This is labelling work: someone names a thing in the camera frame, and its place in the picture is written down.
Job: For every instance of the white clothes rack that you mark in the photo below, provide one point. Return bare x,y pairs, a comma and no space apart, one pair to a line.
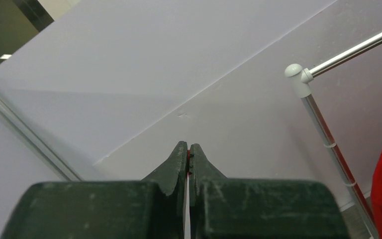
300,78

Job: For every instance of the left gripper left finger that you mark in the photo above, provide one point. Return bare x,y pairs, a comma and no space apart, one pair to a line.
151,208

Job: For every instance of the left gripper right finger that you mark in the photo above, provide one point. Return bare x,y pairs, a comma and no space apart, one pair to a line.
232,208

